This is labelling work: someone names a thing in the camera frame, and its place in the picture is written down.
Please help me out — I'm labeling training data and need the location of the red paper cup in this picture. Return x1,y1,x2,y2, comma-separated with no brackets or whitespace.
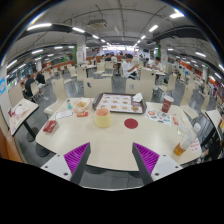
162,95,174,113

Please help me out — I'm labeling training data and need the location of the white paper receipt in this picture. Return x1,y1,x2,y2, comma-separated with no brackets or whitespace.
55,110,73,120

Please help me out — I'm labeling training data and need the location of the person in black shirt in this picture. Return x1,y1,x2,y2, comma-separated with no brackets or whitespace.
21,74,35,98

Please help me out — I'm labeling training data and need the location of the red round coaster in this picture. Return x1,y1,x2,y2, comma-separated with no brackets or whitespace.
124,118,138,129

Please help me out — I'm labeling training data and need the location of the small green bottle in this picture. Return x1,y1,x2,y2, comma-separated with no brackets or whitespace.
66,99,72,109

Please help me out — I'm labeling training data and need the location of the beige chair behind table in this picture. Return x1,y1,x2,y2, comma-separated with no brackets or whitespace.
84,78,112,98
125,79,154,102

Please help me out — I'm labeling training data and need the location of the beige chair behind table left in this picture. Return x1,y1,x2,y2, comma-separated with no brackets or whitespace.
84,78,112,98

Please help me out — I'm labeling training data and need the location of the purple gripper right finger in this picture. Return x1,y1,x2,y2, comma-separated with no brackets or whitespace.
131,142,184,186

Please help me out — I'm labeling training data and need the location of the yellow plastic cup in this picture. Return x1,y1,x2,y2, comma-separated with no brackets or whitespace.
94,108,111,128

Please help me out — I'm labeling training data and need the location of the crumpled white napkin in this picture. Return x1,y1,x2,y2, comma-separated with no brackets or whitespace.
133,93,143,102

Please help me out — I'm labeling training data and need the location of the person in white shirt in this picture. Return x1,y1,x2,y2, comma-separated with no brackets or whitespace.
122,54,138,80

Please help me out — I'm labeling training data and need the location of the dark food tray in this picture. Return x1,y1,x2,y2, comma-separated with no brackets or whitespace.
92,93,147,114

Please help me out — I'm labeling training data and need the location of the seated person far right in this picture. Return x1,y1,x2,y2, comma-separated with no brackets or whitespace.
151,57,163,72

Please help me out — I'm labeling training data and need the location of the beige chair behind table right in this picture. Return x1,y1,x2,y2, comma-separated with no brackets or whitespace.
125,79,154,102

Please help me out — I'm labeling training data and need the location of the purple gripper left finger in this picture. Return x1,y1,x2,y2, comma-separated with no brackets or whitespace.
40,142,92,186

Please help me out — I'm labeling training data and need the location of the small red sauce packet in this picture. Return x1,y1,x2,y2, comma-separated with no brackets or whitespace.
77,111,88,117

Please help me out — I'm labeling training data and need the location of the food wrapper with snack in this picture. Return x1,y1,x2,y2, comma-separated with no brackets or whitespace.
74,98,92,111

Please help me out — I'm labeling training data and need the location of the printed paper flyer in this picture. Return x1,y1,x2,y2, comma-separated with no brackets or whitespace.
145,109,172,126

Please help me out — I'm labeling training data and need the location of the left side table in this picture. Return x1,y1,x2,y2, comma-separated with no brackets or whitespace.
9,99,39,142

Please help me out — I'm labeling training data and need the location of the red packet on table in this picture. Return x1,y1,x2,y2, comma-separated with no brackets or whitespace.
43,120,57,133

